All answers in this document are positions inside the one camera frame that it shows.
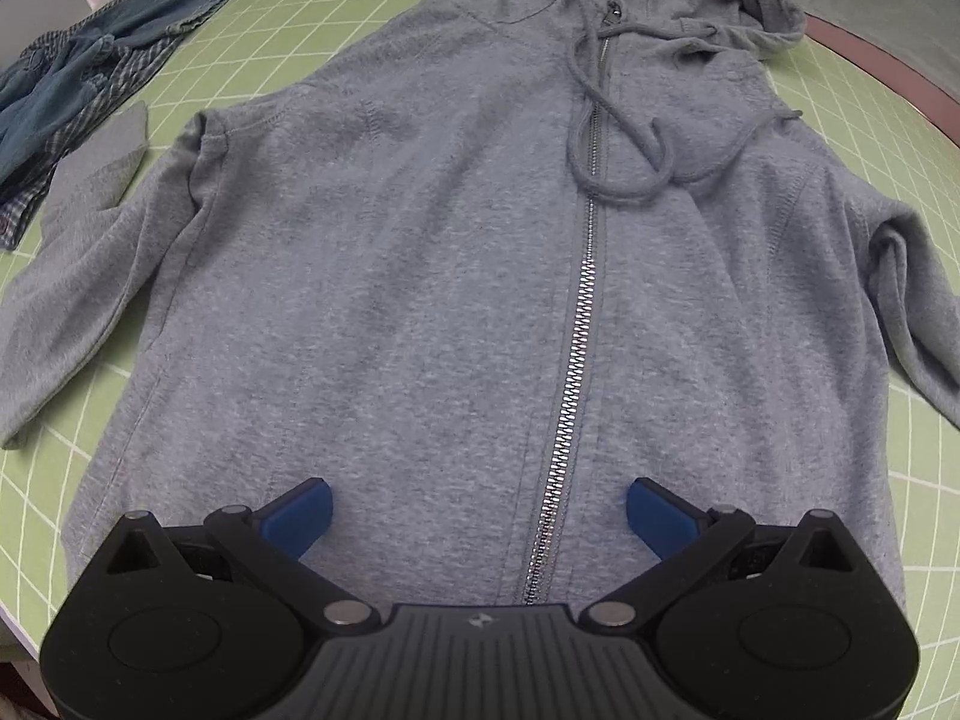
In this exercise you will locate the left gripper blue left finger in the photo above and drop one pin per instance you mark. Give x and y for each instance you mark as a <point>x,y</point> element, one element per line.
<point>266,546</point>

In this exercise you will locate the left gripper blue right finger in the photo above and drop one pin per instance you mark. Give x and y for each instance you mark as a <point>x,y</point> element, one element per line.
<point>692,545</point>

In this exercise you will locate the grey zip hoodie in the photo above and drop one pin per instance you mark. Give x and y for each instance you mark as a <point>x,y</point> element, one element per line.
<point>479,272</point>

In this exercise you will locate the blue denim jacket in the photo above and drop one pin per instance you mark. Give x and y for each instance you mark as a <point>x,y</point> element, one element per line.
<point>140,22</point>

